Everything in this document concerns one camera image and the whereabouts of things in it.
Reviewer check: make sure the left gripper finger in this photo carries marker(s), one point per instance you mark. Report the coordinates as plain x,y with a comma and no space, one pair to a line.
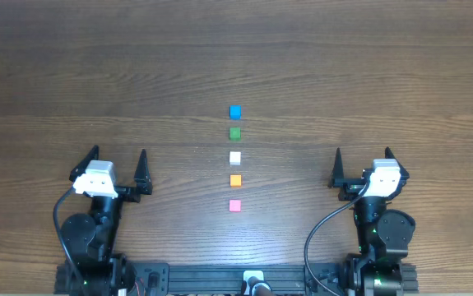
143,177
84,164

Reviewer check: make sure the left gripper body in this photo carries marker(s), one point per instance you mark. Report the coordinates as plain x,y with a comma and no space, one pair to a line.
128,193

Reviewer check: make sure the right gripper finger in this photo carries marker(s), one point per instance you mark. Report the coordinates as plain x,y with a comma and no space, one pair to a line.
337,172
389,154

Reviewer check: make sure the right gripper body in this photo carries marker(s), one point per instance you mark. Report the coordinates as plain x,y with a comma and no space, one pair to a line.
349,189

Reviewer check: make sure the orange cube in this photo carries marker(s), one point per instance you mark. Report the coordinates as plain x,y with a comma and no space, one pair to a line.
235,181

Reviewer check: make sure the pink cube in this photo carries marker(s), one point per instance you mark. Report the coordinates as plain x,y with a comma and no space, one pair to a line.
235,206

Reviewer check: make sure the green cube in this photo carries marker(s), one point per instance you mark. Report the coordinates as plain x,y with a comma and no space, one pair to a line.
235,134

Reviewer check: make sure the blue cube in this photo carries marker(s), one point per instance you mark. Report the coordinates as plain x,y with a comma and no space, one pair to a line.
235,112

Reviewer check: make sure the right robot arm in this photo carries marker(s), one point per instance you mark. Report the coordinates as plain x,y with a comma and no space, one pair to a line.
396,232

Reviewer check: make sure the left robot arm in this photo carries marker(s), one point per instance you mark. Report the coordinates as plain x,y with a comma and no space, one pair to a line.
77,236

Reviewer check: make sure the white cube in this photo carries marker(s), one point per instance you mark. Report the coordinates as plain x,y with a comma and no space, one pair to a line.
235,158

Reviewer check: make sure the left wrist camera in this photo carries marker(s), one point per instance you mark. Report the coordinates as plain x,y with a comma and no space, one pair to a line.
96,178

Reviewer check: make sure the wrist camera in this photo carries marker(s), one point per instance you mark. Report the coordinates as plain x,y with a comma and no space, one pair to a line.
96,178
382,178

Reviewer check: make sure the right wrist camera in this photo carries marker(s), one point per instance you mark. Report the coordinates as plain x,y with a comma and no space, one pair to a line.
382,178

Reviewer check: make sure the mounting rail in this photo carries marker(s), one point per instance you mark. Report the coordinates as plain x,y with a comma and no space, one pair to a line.
211,279

